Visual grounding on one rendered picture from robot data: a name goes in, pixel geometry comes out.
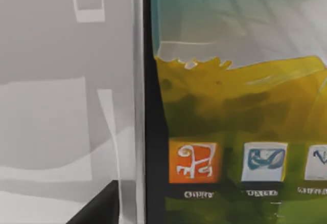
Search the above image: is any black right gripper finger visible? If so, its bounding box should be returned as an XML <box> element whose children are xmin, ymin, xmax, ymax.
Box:
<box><xmin>65</xmin><ymin>180</ymin><xmax>121</xmax><ymax>224</ymax></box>

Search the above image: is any black smartphone with colourful screen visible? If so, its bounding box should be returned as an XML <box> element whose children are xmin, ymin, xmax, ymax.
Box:
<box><xmin>132</xmin><ymin>0</ymin><xmax>327</xmax><ymax>224</ymax></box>

